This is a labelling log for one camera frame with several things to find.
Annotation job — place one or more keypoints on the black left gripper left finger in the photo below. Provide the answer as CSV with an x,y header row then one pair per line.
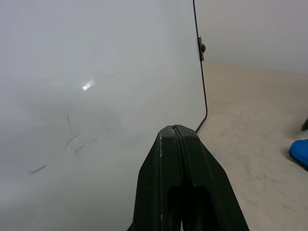
x,y
156,173

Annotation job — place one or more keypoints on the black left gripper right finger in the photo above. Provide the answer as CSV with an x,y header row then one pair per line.
x,y
207,173

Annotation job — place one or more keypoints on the blue eraser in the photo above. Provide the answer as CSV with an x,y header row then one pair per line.
x,y
299,152

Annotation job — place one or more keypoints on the black whiteboard clip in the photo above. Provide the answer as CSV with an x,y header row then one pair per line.
x,y
201,48

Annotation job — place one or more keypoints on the dark object at table edge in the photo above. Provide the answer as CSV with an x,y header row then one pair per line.
x,y
305,123

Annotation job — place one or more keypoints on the white whiteboard with black frame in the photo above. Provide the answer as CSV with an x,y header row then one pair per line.
x,y
96,96

